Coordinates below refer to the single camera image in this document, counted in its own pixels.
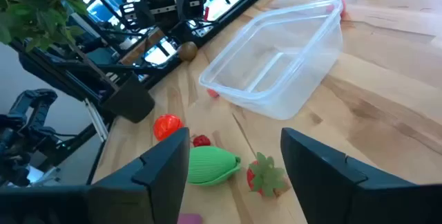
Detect black plant pot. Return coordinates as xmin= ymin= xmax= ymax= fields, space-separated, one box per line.
xmin=99 ymin=73 xmax=156 ymax=124

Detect red toy tomato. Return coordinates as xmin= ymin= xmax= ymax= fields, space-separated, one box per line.
xmin=153 ymin=113 xmax=184 ymax=142

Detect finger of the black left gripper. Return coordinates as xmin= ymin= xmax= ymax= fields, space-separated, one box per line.
xmin=119 ymin=1 xmax=155 ymax=30
xmin=175 ymin=0 xmax=208 ymax=21

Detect clear plastic tupperware container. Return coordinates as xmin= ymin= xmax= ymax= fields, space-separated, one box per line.
xmin=198 ymin=0 xmax=346 ymax=120

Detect small red toy raspberry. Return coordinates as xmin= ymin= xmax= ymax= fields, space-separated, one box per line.
xmin=192 ymin=134 xmax=212 ymax=148

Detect pink flat object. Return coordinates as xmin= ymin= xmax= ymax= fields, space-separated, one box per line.
xmin=177 ymin=213 xmax=204 ymax=224

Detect green toy pea pod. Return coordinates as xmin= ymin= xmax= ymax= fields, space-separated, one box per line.
xmin=187 ymin=145 xmax=242 ymax=187

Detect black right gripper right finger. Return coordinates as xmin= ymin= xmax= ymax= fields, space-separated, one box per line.
xmin=280 ymin=128 xmax=442 ymax=224

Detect brown toy kiwi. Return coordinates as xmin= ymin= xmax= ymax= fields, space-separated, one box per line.
xmin=177 ymin=41 xmax=199 ymax=62

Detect green artificial plant leaves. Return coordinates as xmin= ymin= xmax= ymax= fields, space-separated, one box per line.
xmin=0 ymin=0 xmax=90 ymax=52

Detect black machine with cables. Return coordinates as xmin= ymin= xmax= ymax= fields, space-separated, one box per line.
xmin=0 ymin=88 xmax=59 ymax=187

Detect toy strawberry with green leaves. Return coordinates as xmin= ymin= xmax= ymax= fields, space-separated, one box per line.
xmin=246 ymin=151 xmax=287 ymax=197

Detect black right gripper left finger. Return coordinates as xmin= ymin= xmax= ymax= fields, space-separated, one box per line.
xmin=0 ymin=127 xmax=191 ymax=224

